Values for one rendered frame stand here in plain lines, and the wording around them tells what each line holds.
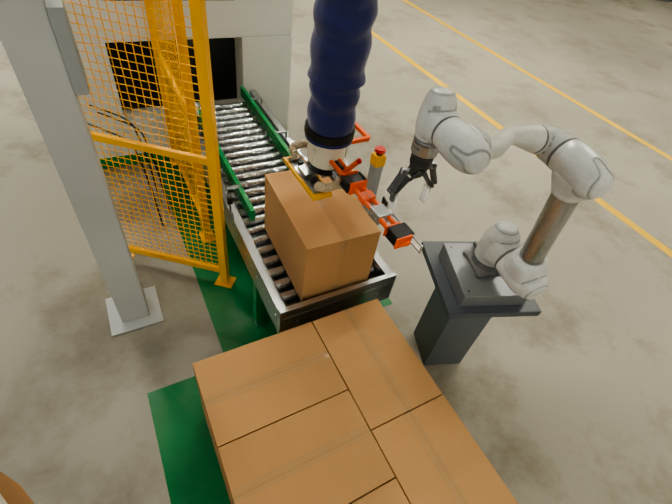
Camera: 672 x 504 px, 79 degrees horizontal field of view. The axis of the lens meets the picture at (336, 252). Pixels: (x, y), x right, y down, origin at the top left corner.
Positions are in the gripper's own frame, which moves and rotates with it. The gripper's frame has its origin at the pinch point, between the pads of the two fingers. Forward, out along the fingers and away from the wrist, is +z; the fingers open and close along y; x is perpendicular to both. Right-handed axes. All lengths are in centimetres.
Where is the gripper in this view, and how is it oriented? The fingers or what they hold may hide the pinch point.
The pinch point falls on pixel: (407, 201)
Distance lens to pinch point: 149.8
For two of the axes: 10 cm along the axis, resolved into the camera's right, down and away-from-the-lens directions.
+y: -8.8, 2.5, -4.0
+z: -1.3, 6.9, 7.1
